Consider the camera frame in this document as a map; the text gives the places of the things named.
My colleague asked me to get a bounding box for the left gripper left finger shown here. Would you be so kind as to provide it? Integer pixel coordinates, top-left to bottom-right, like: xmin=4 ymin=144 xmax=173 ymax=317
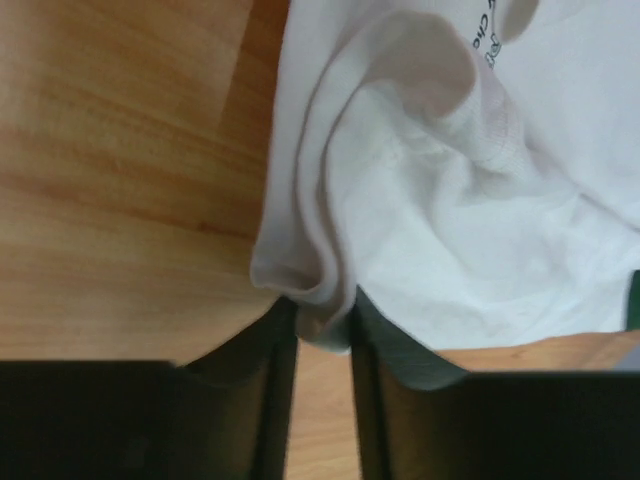
xmin=1 ymin=298 xmax=298 ymax=479

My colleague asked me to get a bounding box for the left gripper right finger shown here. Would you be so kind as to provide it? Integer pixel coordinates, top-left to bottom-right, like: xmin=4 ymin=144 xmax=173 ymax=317
xmin=349 ymin=293 xmax=639 ymax=479

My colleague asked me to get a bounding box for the white green raglan t-shirt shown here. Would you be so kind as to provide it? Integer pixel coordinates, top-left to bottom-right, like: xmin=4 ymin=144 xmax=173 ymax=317
xmin=250 ymin=1 xmax=639 ymax=351

